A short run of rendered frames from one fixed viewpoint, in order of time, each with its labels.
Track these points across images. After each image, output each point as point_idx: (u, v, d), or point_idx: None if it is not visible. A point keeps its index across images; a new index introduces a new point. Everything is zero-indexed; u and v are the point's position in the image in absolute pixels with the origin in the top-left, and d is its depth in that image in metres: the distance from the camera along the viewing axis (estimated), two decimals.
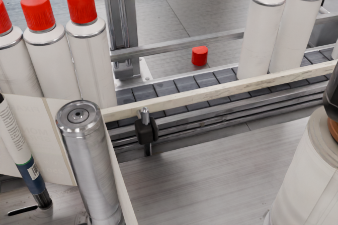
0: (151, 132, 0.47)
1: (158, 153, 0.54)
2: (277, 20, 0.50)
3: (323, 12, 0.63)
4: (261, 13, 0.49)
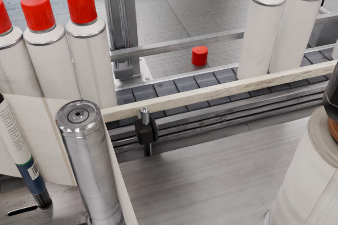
0: (151, 132, 0.47)
1: (158, 153, 0.54)
2: (277, 20, 0.50)
3: (323, 12, 0.63)
4: (261, 13, 0.49)
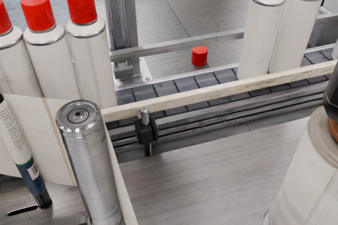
0: (151, 132, 0.47)
1: (158, 153, 0.54)
2: (277, 20, 0.50)
3: (323, 12, 0.63)
4: (261, 13, 0.49)
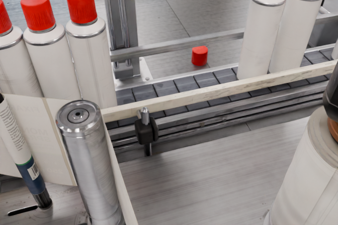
0: (151, 132, 0.47)
1: (158, 153, 0.54)
2: (277, 20, 0.50)
3: (323, 12, 0.63)
4: (261, 13, 0.49)
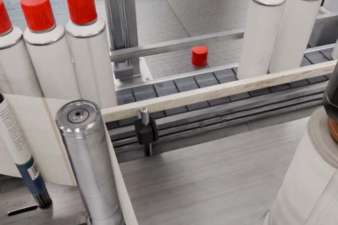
0: (151, 132, 0.47)
1: (158, 153, 0.54)
2: (277, 20, 0.50)
3: (323, 12, 0.63)
4: (261, 13, 0.49)
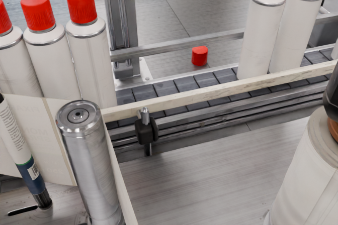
0: (151, 132, 0.47)
1: (158, 153, 0.54)
2: (277, 20, 0.50)
3: (323, 12, 0.63)
4: (261, 13, 0.49)
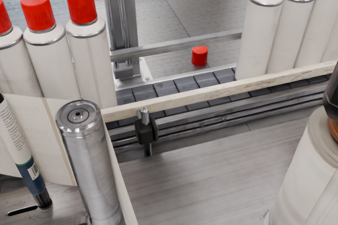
0: (151, 132, 0.47)
1: (158, 153, 0.54)
2: (275, 20, 0.50)
3: None
4: (259, 14, 0.49)
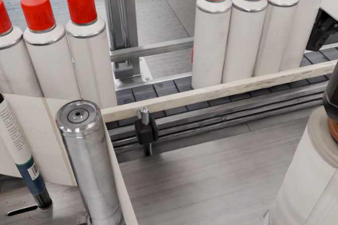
0: (151, 132, 0.47)
1: (158, 153, 0.54)
2: (222, 28, 0.48)
3: None
4: (204, 20, 0.48)
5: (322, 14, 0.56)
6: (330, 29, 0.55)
